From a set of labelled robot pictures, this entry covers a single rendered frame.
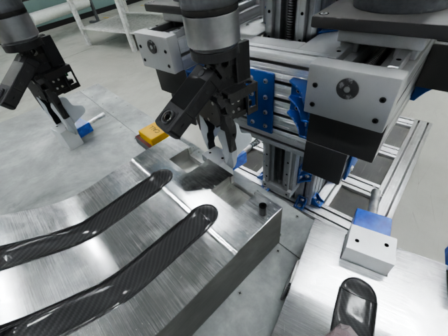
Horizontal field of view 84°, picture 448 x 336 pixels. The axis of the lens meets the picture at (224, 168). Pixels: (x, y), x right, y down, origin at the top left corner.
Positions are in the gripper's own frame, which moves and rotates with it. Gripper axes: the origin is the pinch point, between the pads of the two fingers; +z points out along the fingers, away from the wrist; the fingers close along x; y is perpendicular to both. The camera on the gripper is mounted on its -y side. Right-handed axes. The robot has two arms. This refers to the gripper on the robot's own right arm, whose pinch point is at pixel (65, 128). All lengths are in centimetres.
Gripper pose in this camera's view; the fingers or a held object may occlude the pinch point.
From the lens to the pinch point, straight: 75.0
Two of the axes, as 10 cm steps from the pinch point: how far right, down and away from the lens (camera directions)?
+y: 5.6, -6.1, 5.6
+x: -8.2, -3.3, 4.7
